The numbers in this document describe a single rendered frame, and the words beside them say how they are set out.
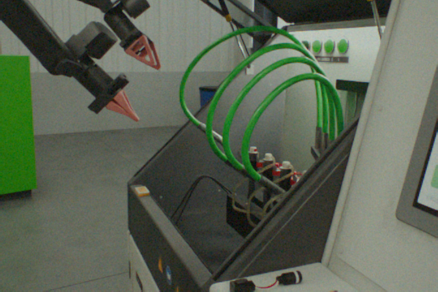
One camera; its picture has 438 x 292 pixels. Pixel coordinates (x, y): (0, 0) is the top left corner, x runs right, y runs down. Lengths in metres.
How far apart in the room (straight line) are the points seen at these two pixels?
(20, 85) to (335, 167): 3.60
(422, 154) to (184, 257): 0.48
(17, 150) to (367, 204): 3.73
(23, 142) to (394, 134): 3.76
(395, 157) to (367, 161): 0.06
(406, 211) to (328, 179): 0.16
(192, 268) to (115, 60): 6.91
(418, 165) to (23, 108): 3.77
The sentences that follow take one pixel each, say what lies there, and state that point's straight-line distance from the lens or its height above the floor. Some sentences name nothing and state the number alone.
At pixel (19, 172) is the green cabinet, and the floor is 0.26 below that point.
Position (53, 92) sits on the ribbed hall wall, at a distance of 7.42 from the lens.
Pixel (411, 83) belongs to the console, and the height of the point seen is 1.31.
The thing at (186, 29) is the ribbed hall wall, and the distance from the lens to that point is 8.10.
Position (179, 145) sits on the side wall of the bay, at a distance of 1.36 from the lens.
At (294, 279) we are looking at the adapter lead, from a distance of 0.75.
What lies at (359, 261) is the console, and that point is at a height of 1.02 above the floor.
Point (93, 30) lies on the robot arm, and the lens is 0.94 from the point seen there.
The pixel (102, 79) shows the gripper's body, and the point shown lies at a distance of 0.96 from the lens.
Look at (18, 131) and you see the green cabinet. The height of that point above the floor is 0.63.
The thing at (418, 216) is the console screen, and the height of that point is 1.13.
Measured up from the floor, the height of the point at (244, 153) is 1.17.
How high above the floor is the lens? 1.35
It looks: 10 degrees down
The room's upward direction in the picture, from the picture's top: 1 degrees clockwise
